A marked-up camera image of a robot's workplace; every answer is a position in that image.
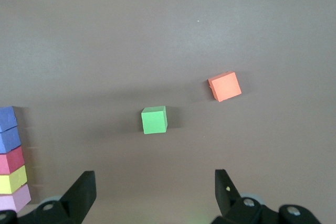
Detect yellow foam block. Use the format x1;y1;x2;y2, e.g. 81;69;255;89
0;165;28;195

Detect purple foam block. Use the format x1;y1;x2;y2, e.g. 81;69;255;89
0;126;22;154
0;105;18;133

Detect red foam block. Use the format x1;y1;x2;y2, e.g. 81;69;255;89
0;146;26;175

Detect pink foam block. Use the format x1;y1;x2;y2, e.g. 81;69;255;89
0;184;32;213

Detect brown paper table cover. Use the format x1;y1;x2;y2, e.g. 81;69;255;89
0;0;336;224

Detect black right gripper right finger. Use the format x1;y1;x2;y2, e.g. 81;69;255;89
212;169;322;224

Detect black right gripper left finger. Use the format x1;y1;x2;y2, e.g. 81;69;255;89
0;170;97;224

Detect green foam block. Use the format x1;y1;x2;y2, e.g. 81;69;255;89
141;105;168;135

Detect orange foam block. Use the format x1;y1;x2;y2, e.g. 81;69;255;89
208;71;243;103

